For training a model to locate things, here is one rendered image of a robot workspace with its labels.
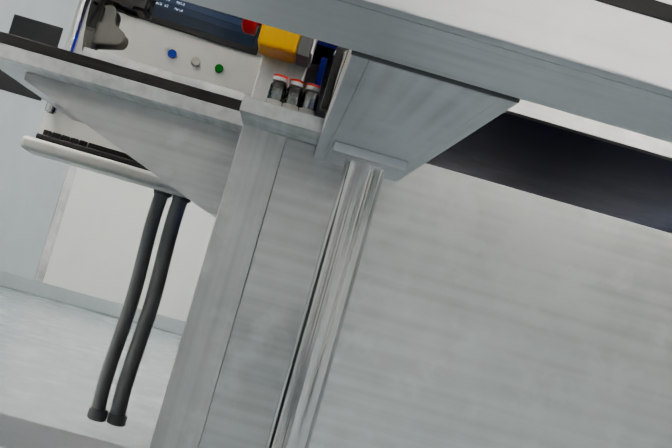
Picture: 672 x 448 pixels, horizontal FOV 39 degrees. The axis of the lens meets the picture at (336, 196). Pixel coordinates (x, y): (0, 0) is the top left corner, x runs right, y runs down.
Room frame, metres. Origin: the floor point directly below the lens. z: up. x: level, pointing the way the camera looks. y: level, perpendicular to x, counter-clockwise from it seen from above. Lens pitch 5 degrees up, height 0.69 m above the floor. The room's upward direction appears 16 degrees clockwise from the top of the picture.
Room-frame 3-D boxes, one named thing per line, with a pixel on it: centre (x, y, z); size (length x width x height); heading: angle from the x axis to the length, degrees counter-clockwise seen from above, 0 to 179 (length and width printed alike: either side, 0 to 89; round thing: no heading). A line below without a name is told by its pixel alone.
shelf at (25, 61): (1.70, 0.33, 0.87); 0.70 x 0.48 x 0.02; 2
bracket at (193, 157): (1.45, 0.33, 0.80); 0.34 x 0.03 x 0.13; 92
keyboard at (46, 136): (2.20, 0.48, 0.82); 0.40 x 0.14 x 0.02; 100
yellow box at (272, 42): (1.29, 0.12, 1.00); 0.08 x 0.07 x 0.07; 92
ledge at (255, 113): (1.28, 0.08, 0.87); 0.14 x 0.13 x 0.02; 92
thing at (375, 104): (1.01, -0.03, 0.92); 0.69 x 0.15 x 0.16; 2
